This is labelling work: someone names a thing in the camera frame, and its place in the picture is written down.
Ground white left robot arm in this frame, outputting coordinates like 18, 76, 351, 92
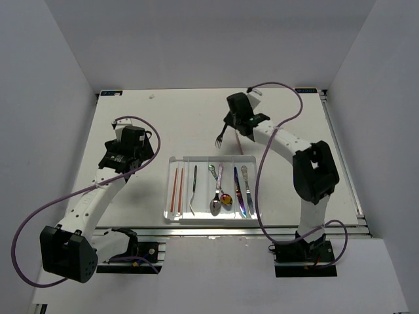
40, 119, 154, 283

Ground white divided cutlery tray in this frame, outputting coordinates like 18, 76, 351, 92
163, 155, 257, 226

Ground rainbow iridescent knife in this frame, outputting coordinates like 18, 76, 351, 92
233, 166, 247, 218

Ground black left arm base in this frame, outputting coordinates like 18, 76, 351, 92
92, 228, 166, 275

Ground orange chopstick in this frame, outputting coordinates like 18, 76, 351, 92
177, 168, 184, 215
170, 168, 178, 213

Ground green handled fork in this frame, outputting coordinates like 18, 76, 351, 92
215, 124, 228, 148

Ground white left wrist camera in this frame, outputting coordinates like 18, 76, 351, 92
111, 118, 132, 141

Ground blue label sticker left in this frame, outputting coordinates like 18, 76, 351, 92
100, 90, 123, 97

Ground blue label sticker right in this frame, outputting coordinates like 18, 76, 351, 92
295, 88, 318, 94

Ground pink handled fork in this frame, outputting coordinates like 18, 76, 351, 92
234, 131, 244, 155

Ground blue label sticker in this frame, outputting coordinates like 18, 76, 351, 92
100, 90, 123, 97
295, 88, 318, 94

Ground rainbow iridescent spoon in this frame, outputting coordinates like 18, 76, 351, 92
220, 193, 233, 207

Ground pink handled spoon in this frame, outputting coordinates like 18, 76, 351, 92
209, 163, 223, 216

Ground black handled spoon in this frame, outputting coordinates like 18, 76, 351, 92
208, 164, 222, 215

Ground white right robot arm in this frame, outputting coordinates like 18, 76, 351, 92
224, 92, 340, 261

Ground ornate silver knife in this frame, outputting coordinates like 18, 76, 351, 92
241, 166, 255, 217

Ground black handled fork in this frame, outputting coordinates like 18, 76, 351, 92
189, 165, 198, 217

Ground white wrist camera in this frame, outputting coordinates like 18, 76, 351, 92
246, 87, 263, 109
111, 118, 132, 141

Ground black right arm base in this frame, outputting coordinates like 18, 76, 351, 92
268, 234, 338, 278

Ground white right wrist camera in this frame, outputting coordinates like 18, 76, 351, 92
246, 87, 263, 109

